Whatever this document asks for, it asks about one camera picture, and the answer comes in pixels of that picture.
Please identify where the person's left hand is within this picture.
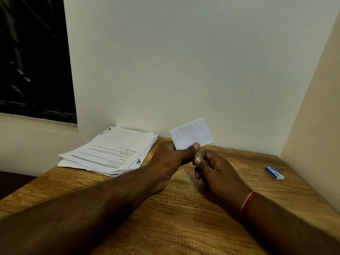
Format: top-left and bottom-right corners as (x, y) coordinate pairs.
(144, 141), (201, 195)

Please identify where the person's right forearm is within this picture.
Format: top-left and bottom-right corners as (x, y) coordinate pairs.
(240, 192), (340, 255)

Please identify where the dark window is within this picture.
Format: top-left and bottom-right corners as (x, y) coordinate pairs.
(0, 0), (78, 124)

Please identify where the person's right hand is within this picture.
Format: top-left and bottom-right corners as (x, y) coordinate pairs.
(193, 149), (252, 210)

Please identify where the small blue white box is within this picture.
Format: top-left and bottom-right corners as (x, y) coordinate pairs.
(265, 167), (285, 180)

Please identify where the stack of printed white papers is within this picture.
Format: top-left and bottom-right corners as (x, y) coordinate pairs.
(58, 125), (158, 177)

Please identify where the small white paper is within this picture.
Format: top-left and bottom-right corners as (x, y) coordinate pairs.
(169, 117), (213, 151)

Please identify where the person's left forearm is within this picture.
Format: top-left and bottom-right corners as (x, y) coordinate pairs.
(0, 167), (170, 255)

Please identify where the red thread wristband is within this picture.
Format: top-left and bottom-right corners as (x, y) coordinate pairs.
(240, 191), (257, 213)

